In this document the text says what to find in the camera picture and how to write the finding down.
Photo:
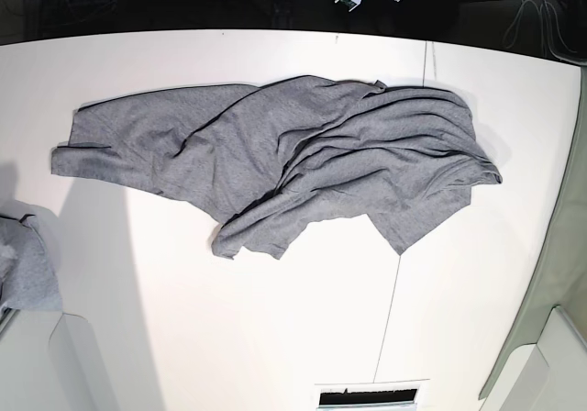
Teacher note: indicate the grey folded cloth pile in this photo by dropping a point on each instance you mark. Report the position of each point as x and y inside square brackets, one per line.
[30, 258]

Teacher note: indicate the grey t-shirt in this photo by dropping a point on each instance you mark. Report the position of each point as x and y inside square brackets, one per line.
[265, 162]

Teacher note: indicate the green chair at right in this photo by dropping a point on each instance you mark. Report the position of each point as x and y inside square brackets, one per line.
[562, 261]

